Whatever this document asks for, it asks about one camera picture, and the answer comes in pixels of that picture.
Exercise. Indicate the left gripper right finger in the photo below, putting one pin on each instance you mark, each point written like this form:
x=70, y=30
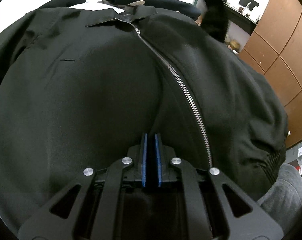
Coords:
x=164, y=155

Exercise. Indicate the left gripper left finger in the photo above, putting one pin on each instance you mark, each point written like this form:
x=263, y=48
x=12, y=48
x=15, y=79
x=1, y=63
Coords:
x=136, y=173

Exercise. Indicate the black zip jacket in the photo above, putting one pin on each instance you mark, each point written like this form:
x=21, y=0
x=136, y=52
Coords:
x=80, y=87

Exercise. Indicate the brown wooden wardrobe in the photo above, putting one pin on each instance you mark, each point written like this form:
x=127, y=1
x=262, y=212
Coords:
x=275, y=50

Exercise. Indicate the dark navy folded garment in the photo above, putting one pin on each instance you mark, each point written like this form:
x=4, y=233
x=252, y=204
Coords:
x=174, y=5

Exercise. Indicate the grey trouser leg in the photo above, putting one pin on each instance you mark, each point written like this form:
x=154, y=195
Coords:
x=283, y=201

